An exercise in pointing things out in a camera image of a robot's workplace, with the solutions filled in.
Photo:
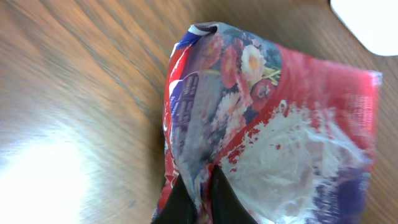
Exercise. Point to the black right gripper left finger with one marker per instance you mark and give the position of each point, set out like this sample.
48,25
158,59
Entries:
179,208

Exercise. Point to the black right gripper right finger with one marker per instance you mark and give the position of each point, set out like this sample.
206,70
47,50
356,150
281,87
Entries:
225,206

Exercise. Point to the red purple snack bag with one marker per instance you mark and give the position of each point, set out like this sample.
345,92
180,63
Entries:
293,134

